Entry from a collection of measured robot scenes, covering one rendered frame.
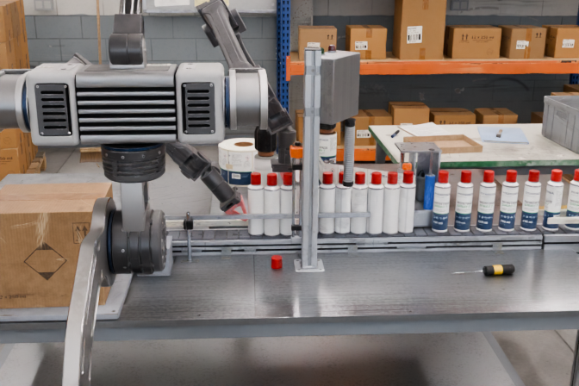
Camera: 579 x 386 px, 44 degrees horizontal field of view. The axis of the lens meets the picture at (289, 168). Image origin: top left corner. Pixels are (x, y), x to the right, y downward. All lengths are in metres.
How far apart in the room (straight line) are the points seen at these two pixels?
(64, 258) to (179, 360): 1.08
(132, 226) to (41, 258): 0.45
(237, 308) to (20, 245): 0.59
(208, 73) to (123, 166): 0.27
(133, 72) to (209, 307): 0.77
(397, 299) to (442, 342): 1.06
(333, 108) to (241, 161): 0.80
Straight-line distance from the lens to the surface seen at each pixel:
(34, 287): 2.01
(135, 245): 1.58
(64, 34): 6.71
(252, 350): 2.96
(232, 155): 2.75
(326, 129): 2.83
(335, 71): 2.02
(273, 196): 2.25
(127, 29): 1.54
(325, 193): 2.27
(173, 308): 1.99
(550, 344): 3.66
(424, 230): 2.41
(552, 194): 2.47
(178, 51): 6.59
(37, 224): 1.94
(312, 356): 2.92
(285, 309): 1.97
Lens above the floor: 1.76
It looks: 17 degrees down
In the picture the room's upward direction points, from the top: straight up
